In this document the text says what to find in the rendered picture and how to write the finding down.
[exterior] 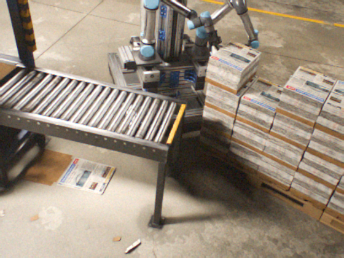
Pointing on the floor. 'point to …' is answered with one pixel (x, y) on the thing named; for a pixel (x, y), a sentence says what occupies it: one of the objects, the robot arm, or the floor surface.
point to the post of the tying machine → (19, 33)
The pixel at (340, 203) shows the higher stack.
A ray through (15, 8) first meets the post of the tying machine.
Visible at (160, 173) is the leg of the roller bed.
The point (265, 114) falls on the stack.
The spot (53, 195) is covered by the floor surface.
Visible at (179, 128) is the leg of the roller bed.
